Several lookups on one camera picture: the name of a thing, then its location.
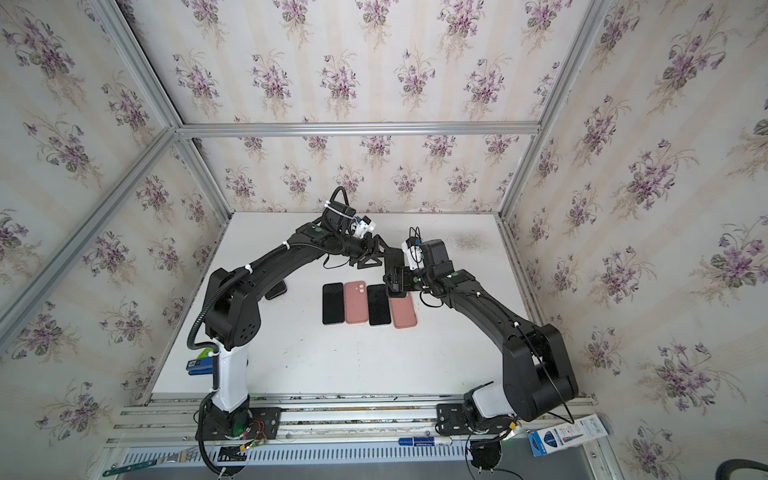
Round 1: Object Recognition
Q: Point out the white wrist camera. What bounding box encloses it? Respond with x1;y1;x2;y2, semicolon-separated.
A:
402;237;423;271
352;216;376;239

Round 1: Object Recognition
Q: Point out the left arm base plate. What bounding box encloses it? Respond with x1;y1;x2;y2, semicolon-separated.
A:
195;402;282;441

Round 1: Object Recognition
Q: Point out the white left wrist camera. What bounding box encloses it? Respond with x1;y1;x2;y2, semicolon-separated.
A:
352;216;376;239

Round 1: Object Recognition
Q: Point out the black corrugated cable conduit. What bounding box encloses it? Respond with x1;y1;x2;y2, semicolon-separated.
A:
185;185;350;475

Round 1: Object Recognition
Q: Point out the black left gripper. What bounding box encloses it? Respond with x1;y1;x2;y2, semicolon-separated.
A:
336;232;396;268

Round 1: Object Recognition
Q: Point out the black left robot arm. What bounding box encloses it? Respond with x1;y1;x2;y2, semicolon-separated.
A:
186;201;395;414

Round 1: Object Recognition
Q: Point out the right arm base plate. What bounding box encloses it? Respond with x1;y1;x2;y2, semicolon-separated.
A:
435;403;517;436

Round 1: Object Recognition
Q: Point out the blue stapler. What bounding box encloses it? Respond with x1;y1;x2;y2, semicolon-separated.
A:
186;358;214;376

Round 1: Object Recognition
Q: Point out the black phone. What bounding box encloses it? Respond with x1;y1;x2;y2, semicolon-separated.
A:
384;248;405;278
322;282;345;325
264;281;287;301

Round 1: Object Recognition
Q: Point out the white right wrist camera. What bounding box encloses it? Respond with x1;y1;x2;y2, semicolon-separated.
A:
402;237;423;271

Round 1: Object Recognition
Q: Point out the blue white box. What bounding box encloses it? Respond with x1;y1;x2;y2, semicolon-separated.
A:
528;414;609;458

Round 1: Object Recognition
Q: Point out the green card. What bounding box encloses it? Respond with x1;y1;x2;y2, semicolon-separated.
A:
198;348;216;359

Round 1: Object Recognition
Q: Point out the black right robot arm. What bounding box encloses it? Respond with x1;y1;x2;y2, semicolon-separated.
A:
382;240;579;423

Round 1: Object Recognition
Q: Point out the pink phone case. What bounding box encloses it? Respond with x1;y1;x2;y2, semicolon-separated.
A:
343;281;369;325
389;295;418;329

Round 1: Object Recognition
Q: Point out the green ruler strip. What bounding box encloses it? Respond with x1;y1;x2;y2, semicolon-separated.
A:
102;452;189;478

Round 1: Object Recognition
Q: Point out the blue marker pen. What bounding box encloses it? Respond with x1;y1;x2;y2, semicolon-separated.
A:
398;436;452;447

